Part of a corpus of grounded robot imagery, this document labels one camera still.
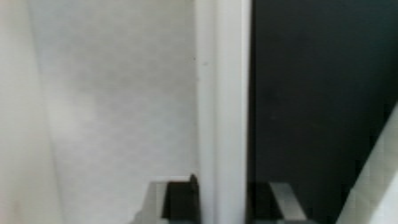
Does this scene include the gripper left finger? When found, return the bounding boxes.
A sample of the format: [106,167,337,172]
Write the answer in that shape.
[132,174,200,224]

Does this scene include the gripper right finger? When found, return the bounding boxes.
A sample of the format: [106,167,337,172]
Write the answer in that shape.
[246,181,321,224]

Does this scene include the white cabinet body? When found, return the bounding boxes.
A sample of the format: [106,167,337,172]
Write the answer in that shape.
[0,0,250,224]

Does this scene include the white right fence rail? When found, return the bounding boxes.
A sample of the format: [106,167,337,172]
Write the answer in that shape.
[335,105,398,224]

